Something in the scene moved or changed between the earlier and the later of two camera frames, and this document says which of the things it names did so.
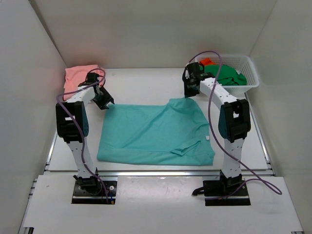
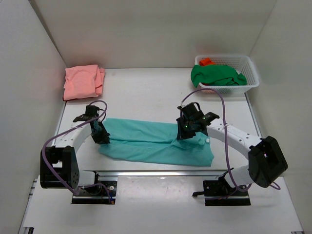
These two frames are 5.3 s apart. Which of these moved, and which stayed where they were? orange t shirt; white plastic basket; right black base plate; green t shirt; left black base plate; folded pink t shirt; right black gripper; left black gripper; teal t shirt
Moved: teal t shirt; right black gripper; left black gripper
Stayed: left black base plate; orange t shirt; white plastic basket; right black base plate; folded pink t shirt; green t shirt
